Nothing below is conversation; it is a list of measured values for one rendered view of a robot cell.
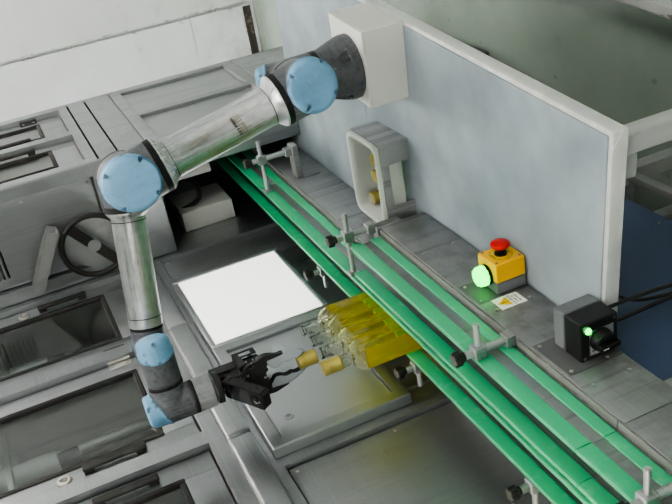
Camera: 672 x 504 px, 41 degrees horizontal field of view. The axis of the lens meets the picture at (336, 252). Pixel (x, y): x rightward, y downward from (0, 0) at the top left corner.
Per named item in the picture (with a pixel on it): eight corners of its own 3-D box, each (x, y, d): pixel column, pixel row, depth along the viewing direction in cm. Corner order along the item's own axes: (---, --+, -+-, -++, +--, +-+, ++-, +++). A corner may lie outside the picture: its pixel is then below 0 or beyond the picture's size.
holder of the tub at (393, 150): (390, 215, 245) (364, 223, 243) (376, 120, 233) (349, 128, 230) (420, 237, 231) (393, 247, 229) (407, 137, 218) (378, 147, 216)
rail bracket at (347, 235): (376, 262, 227) (331, 278, 223) (367, 202, 219) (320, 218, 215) (381, 267, 224) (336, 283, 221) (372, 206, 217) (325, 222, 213)
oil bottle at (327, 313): (396, 299, 224) (317, 329, 218) (393, 280, 221) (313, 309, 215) (406, 309, 219) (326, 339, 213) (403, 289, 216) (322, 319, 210)
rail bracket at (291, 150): (315, 173, 284) (248, 194, 278) (306, 123, 276) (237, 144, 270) (321, 178, 280) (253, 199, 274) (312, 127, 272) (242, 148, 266)
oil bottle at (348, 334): (418, 319, 214) (336, 350, 208) (415, 299, 211) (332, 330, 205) (429, 329, 209) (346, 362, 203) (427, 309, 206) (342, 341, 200)
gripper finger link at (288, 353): (292, 330, 204) (256, 349, 202) (302, 342, 199) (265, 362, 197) (297, 341, 205) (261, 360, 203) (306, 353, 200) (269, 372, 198)
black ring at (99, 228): (133, 259, 289) (68, 280, 283) (116, 199, 280) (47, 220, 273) (137, 264, 285) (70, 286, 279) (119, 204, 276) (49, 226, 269)
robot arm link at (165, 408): (143, 400, 188) (155, 436, 190) (193, 382, 191) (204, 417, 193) (137, 389, 195) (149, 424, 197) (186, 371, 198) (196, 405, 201)
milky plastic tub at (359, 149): (385, 197, 243) (356, 207, 240) (374, 119, 233) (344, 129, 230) (416, 220, 228) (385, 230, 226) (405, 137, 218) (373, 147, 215)
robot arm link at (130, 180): (306, 47, 199) (83, 166, 187) (328, 45, 185) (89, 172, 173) (329, 97, 202) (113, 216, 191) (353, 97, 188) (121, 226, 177)
